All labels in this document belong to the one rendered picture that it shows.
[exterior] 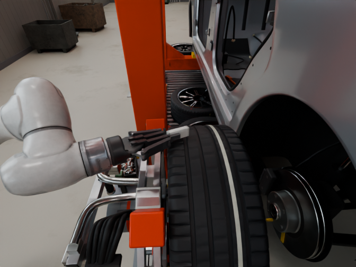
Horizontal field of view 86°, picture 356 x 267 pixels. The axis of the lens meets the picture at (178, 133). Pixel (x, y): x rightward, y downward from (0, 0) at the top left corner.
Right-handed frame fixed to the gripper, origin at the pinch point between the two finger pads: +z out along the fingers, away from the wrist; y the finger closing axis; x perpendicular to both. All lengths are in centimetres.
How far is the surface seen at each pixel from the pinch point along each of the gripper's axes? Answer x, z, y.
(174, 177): -5.2, -7.0, 11.2
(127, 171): -56, -8, -57
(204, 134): -2.2, 9.0, 1.2
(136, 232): -9.6, -19.7, 18.1
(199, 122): -53, 71, -90
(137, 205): -11.8, -17.0, 9.5
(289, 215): -30.6, 32.0, 23.3
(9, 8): 61, -121, -625
